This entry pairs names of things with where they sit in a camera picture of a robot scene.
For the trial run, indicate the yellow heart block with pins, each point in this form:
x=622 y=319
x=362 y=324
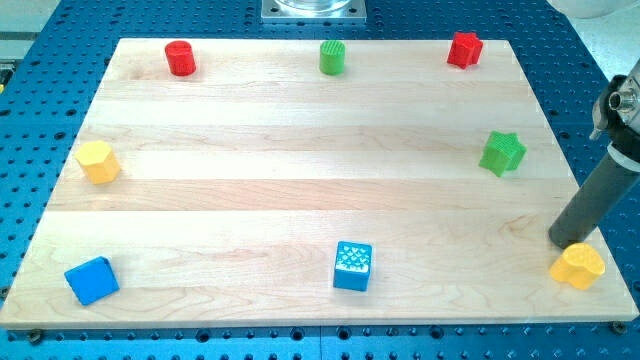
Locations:
x=579 y=265

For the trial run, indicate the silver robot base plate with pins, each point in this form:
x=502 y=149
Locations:
x=293 y=11

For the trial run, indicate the yellow hexagon block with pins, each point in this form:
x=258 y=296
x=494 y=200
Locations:
x=98 y=162

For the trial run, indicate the blue patterned cube block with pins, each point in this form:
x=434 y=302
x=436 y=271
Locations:
x=352 y=266

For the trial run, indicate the green star block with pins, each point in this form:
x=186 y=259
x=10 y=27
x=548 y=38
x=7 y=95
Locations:
x=503 y=152

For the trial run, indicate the green cylinder block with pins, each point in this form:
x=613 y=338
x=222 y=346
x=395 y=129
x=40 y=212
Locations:
x=332 y=57

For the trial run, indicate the red star block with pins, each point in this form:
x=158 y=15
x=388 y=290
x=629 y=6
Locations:
x=465 y=49

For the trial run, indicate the light wooden board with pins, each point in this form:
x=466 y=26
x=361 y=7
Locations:
x=238 y=181

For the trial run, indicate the red cylinder block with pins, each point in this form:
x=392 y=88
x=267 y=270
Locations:
x=180 y=58

